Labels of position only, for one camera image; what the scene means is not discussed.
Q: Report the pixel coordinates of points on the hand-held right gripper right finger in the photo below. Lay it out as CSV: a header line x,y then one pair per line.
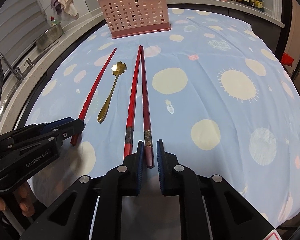
x,y
160,165

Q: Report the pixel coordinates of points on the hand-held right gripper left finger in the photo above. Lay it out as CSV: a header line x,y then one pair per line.
x,y
140,160

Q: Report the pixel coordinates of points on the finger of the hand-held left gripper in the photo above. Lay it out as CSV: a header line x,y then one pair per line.
x,y
57,123
70,130

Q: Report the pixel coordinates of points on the red chopstick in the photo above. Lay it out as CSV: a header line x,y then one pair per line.
x,y
97,85
132,97

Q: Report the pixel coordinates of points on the gold flower spoon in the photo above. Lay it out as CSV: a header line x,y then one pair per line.
x,y
110,95

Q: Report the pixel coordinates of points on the maroon chopstick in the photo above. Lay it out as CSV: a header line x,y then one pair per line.
x,y
145,100

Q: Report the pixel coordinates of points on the pink perforated utensil holder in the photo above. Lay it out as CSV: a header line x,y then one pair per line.
x,y
130,17

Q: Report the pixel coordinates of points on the person's left hand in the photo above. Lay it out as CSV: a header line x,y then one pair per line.
x,y
25,200

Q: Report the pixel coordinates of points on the chrome soap dispenser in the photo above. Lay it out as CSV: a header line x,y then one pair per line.
x,y
29,63

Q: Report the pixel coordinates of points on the chrome faucet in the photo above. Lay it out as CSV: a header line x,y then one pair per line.
x,y
15,71

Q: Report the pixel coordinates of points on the blue dotted tablecloth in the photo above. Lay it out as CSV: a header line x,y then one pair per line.
x,y
215,117

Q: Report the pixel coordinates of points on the metal bowl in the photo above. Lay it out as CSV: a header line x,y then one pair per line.
x,y
48,38

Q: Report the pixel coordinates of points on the green dish soap bottle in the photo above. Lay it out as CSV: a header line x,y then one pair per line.
x,y
55,22

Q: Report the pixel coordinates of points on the window blinds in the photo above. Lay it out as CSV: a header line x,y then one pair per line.
x,y
15,17

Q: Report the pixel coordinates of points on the purple cloth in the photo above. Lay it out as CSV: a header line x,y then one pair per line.
x,y
55,5

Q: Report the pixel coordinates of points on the cream towel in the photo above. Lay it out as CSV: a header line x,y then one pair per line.
x,y
67,0

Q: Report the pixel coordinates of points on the red bag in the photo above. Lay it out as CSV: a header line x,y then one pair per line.
x,y
287,59

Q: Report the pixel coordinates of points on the small dark jar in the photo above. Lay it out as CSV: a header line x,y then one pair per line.
x,y
259,4
253,1

